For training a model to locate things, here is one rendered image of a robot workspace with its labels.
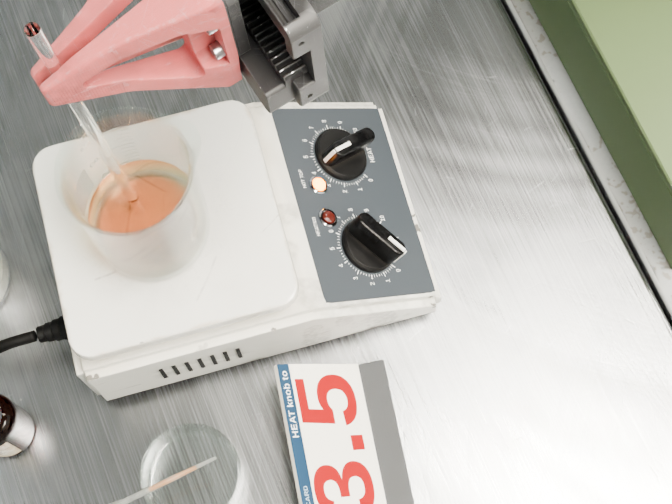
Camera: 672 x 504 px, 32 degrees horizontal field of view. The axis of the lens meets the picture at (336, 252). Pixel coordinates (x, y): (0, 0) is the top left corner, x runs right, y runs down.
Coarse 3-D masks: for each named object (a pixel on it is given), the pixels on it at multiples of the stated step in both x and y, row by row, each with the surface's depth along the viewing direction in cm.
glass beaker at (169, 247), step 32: (128, 128) 56; (160, 128) 56; (192, 128) 54; (64, 160) 54; (96, 160) 58; (128, 160) 60; (160, 160) 60; (192, 160) 54; (64, 192) 54; (192, 192) 55; (160, 224) 53; (192, 224) 57; (128, 256) 56; (160, 256) 57; (192, 256) 60
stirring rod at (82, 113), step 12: (36, 24) 42; (36, 36) 43; (36, 48) 43; (48, 48) 44; (48, 60) 44; (72, 108) 48; (84, 108) 49; (84, 120) 50; (96, 132) 51; (96, 144) 52; (108, 144) 53; (108, 156) 53; (108, 168) 55; (120, 168) 55; (120, 180) 56; (132, 192) 58; (132, 204) 59
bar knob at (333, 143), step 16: (336, 128) 67; (368, 128) 66; (320, 144) 66; (336, 144) 65; (352, 144) 65; (368, 144) 66; (320, 160) 66; (336, 160) 65; (352, 160) 67; (336, 176) 66; (352, 176) 66
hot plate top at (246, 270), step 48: (240, 144) 63; (48, 192) 62; (240, 192) 62; (48, 240) 61; (240, 240) 61; (96, 288) 60; (144, 288) 60; (192, 288) 60; (240, 288) 60; (288, 288) 60; (96, 336) 60; (144, 336) 60
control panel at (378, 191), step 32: (288, 128) 66; (320, 128) 67; (352, 128) 68; (288, 160) 65; (384, 160) 68; (320, 192) 65; (352, 192) 66; (384, 192) 67; (320, 224) 64; (384, 224) 66; (320, 256) 63; (416, 256) 66; (352, 288) 63; (384, 288) 64; (416, 288) 65
